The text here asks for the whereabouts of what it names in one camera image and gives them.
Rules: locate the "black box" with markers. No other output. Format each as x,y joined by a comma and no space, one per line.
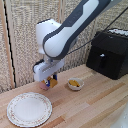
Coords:
109,54

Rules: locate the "small white bowl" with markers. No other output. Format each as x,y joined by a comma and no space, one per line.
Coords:
76,84

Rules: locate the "yellow food in bowl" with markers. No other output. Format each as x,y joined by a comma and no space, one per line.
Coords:
74,83

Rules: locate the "white floral rim plate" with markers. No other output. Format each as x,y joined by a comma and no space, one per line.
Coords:
29,109

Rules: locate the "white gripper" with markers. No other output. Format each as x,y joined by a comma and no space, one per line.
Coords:
47,69

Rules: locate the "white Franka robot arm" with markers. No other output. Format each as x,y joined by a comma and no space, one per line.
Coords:
68,30

